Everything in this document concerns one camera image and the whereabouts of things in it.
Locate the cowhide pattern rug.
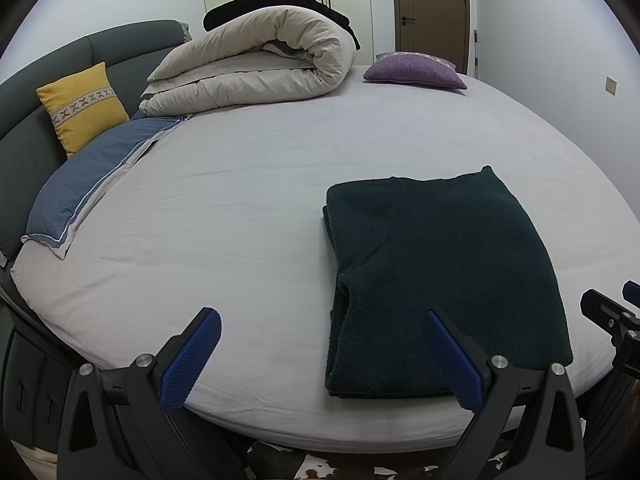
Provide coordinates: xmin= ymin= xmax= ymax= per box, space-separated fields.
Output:
xmin=245 ymin=437 xmax=516 ymax=480

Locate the brown door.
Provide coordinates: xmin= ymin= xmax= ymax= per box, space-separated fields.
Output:
xmin=390 ymin=0 xmax=472 ymax=78

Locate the yellow patterned pillow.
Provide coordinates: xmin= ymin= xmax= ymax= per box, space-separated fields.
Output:
xmin=36 ymin=61 xmax=132 ymax=158

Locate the grey upholstered headboard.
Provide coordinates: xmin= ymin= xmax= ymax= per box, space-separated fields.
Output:
xmin=0 ymin=19 xmax=193 ymax=261

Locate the blue pillow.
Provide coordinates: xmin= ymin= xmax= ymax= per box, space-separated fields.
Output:
xmin=21 ymin=114 xmax=193 ymax=261

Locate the beige folded duvet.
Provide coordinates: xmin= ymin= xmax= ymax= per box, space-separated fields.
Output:
xmin=139 ymin=5 xmax=357 ymax=118

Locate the purple pillow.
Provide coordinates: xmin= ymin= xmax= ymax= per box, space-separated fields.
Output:
xmin=362 ymin=51 xmax=469 ymax=92

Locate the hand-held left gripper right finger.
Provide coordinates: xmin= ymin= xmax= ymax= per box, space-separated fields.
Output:
xmin=424 ymin=308 xmax=586 ymax=480

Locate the black cloth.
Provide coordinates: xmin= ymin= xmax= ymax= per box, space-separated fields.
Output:
xmin=202 ymin=0 xmax=362 ymax=52

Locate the dark grey nightstand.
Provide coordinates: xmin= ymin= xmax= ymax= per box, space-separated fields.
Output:
xmin=0 ymin=327 xmax=68 ymax=443

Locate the person's dark clothing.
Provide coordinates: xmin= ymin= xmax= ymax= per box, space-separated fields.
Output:
xmin=582 ymin=372 xmax=640 ymax=480

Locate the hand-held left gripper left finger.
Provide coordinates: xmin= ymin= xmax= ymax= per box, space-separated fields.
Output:
xmin=56 ymin=306 xmax=251 ymax=480

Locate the dark green knit sweater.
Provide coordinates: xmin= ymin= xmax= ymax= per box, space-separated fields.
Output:
xmin=321 ymin=165 xmax=574 ymax=400

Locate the bed with white sheet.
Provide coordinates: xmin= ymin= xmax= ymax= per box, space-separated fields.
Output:
xmin=0 ymin=65 xmax=640 ymax=456

